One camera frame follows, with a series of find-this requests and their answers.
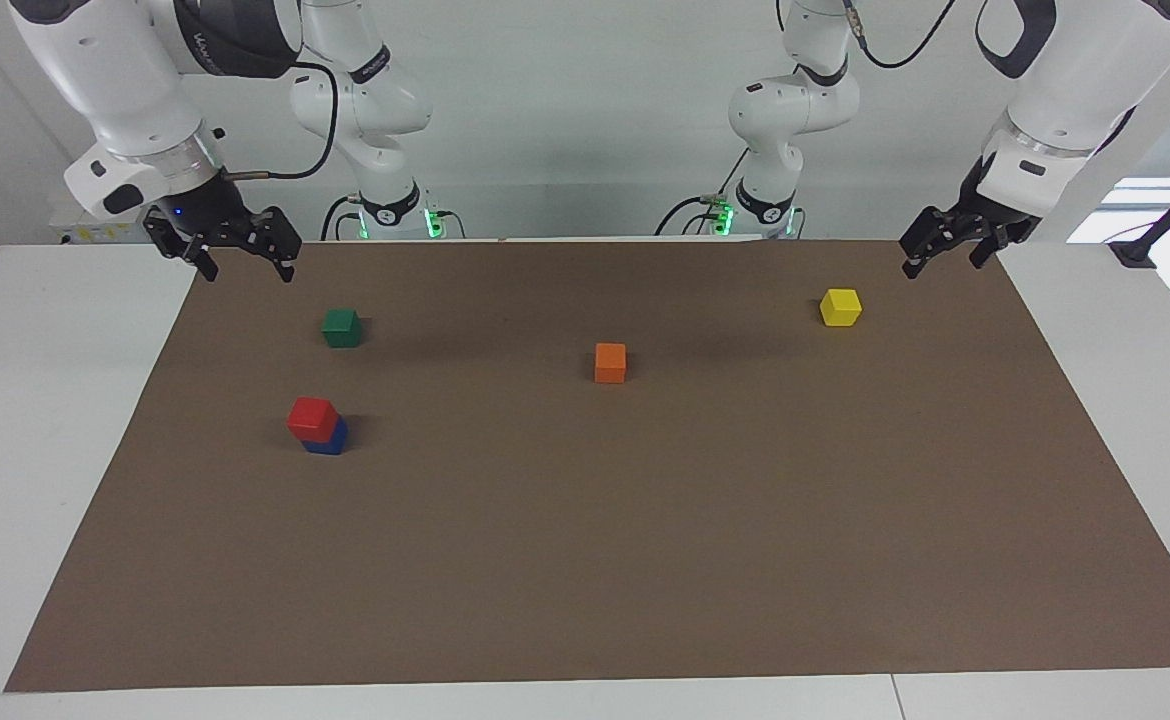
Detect brown paper mat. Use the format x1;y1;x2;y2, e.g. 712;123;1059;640
5;238;1170;693

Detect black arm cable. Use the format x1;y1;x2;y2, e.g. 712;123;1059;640
843;0;958;72
220;58;337;183

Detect white box with yellow label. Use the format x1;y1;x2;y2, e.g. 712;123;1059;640
50;205;158;246

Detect blue wooden block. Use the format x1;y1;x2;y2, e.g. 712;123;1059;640
302;417;350;457

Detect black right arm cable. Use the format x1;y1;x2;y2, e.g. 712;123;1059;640
220;58;337;183

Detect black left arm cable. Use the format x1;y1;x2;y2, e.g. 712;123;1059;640
843;0;958;72

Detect red wooden block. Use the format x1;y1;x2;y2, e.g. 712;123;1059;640
287;397;338;444

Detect black base cable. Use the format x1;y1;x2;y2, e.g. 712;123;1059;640
655;150;748;238
321;194;358;241

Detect yellow wooden block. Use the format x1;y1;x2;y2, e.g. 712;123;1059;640
820;288;863;328

